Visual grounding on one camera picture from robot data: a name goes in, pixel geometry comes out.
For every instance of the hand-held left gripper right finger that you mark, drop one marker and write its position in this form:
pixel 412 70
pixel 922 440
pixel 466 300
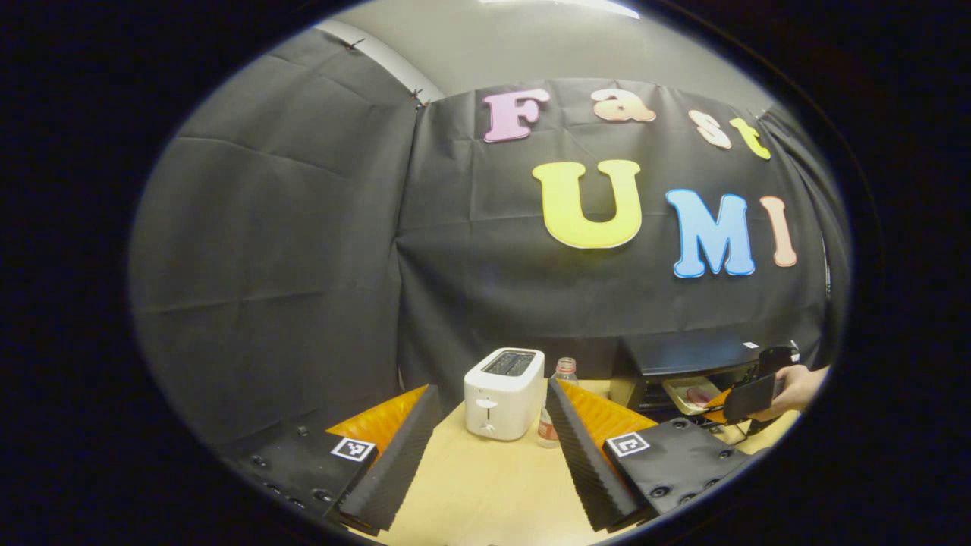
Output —
pixel 588 462

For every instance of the cream food tray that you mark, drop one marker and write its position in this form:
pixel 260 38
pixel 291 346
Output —
pixel 681 394

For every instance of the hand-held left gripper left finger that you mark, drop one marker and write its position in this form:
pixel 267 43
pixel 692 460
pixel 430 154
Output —
pixel 394 470

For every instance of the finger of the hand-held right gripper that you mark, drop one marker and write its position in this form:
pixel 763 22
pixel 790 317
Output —
pixel 751 398

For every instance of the large ceiling light panel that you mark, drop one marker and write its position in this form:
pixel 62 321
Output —
pixel 599 6

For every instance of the black backdrop cloth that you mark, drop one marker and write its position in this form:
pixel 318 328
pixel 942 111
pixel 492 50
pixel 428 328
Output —
pixel 303 250

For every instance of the white toaster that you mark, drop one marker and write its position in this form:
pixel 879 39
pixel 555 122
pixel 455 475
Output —
pixel 504 402

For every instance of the black electric oven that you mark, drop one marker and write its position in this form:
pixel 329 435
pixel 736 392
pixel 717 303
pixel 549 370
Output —
pixel 683 353

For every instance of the clear plastic bottle red label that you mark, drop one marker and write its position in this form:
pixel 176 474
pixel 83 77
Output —
pixel 548 432

